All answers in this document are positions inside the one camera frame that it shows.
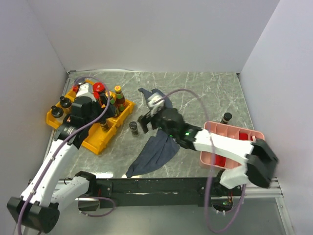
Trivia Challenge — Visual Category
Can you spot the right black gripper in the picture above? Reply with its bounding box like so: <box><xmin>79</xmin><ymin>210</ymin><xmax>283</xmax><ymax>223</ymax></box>
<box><xmin>138</xmin><ymin>105</ymin><xmax>178</xmax><ymax>139</ymax></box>

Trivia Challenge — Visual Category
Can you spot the black cap salt grinder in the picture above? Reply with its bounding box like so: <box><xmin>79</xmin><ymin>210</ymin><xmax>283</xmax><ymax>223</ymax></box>
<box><xmin>59</xmin><ymin>96</ymin><xmax>71</xmax><ymax>109</ymax></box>

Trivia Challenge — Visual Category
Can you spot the red lid sauce jar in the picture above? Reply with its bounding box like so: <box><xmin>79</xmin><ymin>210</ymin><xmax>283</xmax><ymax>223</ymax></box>
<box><xmin>92</xmin><ymin>82</ymin><xmax>106</xmax><ymax>99</ymax></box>

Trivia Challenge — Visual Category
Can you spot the green label sauce bottle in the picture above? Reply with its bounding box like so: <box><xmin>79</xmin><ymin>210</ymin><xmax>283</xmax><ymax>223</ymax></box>
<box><xmin>114</xmin><ymin>86</ymin><xmax>126</xmax><ymax>112</ymax></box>

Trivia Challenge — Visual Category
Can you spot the red label sauce bottle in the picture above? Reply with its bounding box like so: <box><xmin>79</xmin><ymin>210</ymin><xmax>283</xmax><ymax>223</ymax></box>
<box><xmin>109</xmin><ymin>91</ymin><xmax>119</xmax><ymax>117</ymax></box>

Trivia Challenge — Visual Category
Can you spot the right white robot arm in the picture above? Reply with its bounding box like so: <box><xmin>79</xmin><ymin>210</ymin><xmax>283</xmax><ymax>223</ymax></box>
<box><xmin>138</xmin><ymin>108</ymin><xmax>278</xmax><ymax>195</ymax></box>

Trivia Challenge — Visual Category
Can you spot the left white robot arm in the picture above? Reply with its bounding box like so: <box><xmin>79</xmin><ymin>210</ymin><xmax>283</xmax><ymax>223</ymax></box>
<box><xmin>7</xmin><ymin>94</ymin><xmax>115</xmax><ymax>235</ymax></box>

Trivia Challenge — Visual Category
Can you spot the yellow compartment bin tray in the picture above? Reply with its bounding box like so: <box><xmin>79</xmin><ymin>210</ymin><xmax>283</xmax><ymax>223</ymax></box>
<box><xmin>46</xmin><ymin>85</ymin><xmax>135</xmax><ymax>155</ymax></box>

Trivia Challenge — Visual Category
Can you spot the dark blue cloth towel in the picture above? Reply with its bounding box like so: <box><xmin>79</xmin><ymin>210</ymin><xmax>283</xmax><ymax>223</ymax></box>
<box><xmin>125</xmin><ymin>88</ymin><xmax>180</xmax><ymax>178</ymax></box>

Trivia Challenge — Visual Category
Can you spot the pink compartment tray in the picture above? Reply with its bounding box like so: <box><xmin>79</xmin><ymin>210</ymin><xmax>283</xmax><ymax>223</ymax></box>
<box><xmin>199</xmin><ymin>121</ymin><xmax>265</xmax><ymax>169</ymax></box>

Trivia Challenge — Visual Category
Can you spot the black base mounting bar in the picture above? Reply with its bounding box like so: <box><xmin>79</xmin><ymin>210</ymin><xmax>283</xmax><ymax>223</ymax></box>
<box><xmin>67</xmin><ymin>170</ymin><xmax>235</xmax><ymax>212</ymax></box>

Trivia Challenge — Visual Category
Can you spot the red packet in tray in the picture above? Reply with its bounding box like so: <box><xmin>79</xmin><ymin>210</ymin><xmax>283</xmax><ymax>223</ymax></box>
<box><xmin>213</xmin><ymin>155</ymin><xmax>226</xmax><ymax>167</ymax></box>

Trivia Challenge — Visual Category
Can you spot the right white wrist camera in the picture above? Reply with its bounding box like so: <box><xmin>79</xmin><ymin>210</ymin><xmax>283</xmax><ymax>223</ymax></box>
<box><xmin>147</xmin><ymin>93</ymin><xmax>165</xmax><ymax>117</ymax></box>

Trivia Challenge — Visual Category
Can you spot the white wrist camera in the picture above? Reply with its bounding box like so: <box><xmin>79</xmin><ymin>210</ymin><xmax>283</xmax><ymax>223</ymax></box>
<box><xmin>147</xmin><ymin>93</ymin><xmax>165</xmax><ymax>117</ymax></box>
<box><xmin>72</xmin><ymin>82</ymin><xmax>96</xmax><ymax>101</ymax></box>

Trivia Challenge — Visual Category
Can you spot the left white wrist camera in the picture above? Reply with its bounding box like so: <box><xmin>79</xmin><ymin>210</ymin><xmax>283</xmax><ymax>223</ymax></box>
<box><xmin>72</xmin><ymin>82</ymin><xmax>96</xmax><ymax>101</ymax></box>

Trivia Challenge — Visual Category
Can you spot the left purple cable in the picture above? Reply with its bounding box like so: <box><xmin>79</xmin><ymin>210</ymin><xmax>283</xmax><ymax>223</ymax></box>
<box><xmin>16</xmin><ymin>77</ymin><xmax>115</xmax><ymax>235</ymax></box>

